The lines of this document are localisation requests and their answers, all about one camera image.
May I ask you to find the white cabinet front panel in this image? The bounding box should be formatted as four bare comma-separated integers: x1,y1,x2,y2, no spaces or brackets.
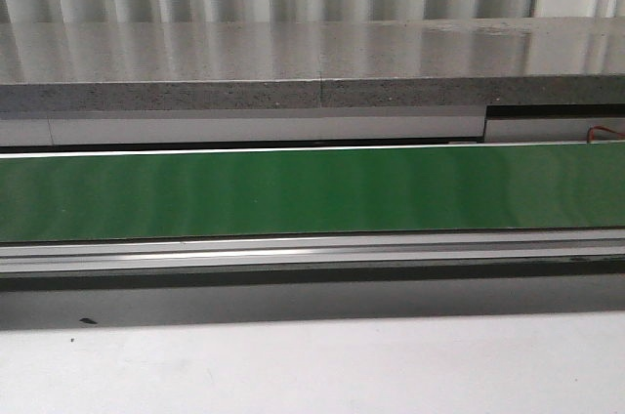
1,103,624,147

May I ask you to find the white conveyor rear rail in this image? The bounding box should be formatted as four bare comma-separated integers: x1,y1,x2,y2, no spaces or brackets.
1,140,624,160

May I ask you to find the grey granite countertop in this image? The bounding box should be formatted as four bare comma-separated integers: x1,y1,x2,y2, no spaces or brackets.
1,18,624,114

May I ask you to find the aluminium conveyor front rail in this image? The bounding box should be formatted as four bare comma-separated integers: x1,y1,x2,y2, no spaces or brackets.
1,228,624,291

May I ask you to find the red wire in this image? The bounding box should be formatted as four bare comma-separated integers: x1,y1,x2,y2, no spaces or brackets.
586,126,625,144

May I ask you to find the green conveyor belt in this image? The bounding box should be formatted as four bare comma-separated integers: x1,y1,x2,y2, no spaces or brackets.
1,145,624,243

